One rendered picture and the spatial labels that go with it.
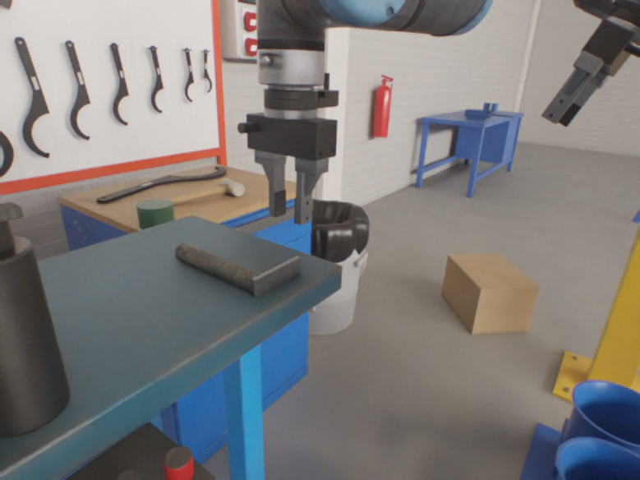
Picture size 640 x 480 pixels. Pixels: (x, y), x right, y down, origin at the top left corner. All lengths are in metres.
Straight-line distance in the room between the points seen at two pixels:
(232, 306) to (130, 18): 2.04
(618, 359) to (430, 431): 0.91
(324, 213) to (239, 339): 1.89
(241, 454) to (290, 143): 0.76
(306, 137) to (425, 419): 1.60
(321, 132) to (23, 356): 0.40
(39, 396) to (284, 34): 0.46
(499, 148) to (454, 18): 5.95
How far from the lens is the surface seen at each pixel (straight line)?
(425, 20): 0.54
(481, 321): 2.55
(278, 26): 0.57
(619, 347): 2.29
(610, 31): 0.79
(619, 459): 1.64
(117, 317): 0.63
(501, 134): 6.46
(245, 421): 1.01
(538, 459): 2.00
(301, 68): 0.56
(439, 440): 1.93
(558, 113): 0.78
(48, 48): 2.31
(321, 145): 0.57
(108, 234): 1.45
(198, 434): 1.70
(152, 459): 0.50
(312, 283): 0.67
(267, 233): 1.53
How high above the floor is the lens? 1.38
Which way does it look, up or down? 23 degrees down
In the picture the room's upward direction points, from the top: 2 degrees clockwise
